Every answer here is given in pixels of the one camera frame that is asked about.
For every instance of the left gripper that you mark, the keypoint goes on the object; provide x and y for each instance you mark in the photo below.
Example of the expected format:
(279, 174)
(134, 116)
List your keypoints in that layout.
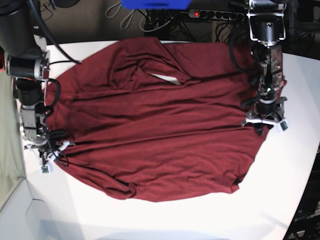
(263, 114)

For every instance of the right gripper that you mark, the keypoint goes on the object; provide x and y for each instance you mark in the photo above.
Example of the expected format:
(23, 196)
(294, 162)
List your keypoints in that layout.
(43, 152)

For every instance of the dark red t-shirt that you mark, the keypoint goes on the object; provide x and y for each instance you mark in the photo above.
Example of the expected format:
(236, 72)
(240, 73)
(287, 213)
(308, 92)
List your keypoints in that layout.
(157, 122)

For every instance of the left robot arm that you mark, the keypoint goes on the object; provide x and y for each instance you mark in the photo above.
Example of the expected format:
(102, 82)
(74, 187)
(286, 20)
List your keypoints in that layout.
(266, 28)

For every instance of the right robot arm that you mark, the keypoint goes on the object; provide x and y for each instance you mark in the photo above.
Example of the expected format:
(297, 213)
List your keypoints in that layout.
(25, 58)

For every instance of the grey fabric side panel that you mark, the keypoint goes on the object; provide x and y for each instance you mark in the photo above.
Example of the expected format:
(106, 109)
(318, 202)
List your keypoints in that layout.
(12, 169)

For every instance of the red and black device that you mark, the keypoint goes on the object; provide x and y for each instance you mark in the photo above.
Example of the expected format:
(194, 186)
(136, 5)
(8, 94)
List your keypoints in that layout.
(2, 62)

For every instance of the black power strip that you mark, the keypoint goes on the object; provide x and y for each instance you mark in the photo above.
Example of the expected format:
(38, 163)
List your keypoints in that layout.
(216, 15)

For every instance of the blue box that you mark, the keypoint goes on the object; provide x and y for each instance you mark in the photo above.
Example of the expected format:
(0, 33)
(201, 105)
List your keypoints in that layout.
(156, 4)

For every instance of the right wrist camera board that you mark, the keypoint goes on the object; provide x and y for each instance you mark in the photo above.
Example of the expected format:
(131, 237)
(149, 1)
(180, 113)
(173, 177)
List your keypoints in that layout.
(46, 168)

